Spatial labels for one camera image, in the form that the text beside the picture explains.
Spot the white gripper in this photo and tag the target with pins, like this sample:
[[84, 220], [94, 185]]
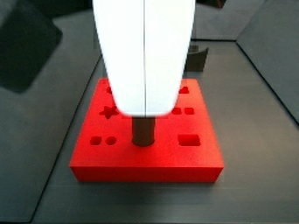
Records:
[[145, 36]]

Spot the brown oval cylinder peg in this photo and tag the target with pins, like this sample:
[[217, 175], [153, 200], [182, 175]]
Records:
[[144, 131]]

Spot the black curved cradle fixture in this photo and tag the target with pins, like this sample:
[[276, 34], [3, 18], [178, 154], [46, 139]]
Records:
[[197, 57]]

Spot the red shape-hole block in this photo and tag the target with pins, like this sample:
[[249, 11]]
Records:
[[172, 148]]

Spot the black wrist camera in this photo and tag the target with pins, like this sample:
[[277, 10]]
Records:
[[29, 40]]

